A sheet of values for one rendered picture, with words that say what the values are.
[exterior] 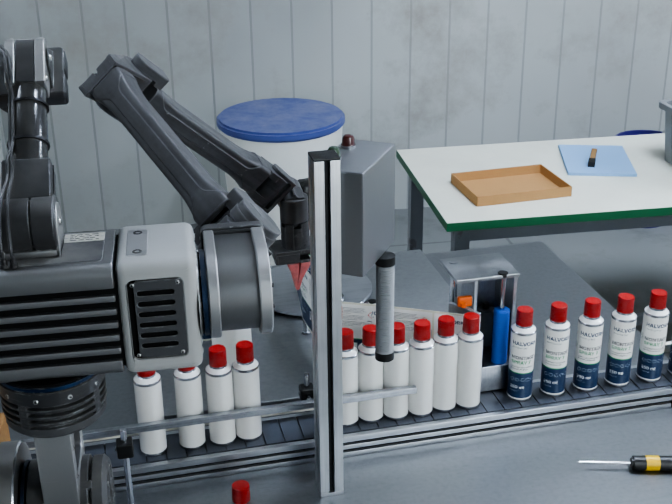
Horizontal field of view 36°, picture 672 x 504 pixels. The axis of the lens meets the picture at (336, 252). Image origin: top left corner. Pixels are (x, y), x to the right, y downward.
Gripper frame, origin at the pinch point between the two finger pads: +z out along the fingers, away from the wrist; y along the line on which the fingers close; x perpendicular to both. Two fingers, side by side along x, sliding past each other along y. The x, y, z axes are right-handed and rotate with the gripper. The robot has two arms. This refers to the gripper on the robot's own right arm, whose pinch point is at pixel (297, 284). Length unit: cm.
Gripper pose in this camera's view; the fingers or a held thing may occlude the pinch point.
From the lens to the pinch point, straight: 209.1
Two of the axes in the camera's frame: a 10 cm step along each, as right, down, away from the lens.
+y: -9.7, 1.2, -2.2
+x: 2.5, 4.1, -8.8
